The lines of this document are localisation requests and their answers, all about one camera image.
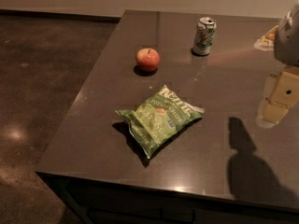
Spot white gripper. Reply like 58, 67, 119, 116
260, 1, 299, 124

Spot red apple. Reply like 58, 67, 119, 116
135, 48, 160, 72

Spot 7up soda can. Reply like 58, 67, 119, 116
192, 17, 217, 56

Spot clear plastic snack wrapper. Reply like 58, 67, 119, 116
254, 25, 278, 51

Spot green kettle chips bag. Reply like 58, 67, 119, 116
116, 85, 205, 159

